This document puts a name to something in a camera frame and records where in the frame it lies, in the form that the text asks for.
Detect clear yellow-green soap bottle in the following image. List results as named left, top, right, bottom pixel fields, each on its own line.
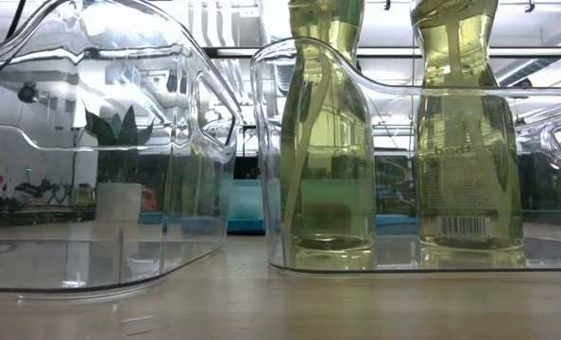
left=410, top=0, right=527, bottom=268
left=278, top=0, right=379, bottom=270
left=160, top=136, right=218, bottom=223

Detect teal plastic sink caddy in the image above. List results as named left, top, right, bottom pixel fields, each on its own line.
left=218, top=178, right=281, bottom=223

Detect clear plastic bin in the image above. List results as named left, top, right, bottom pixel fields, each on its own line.
left=249, top=36, right=561, bottom=278
left=0, top=0, right=243, bottom=302

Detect green plant in white pot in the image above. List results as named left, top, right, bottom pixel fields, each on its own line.
left=84, top=104, right=155, bottom=223

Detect black background equipment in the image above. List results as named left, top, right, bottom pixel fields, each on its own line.
left=13, top=181, right=70, bottom=205

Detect black round background device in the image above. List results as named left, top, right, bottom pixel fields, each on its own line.
left=17, top=82, right=39, bottom=104

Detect dark background cabinet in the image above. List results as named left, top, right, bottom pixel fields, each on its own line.
left=520, top=153, right=561, bottom=212

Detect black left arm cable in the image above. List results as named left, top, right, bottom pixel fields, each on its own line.
left=0, top=0, right=27, bottom=112

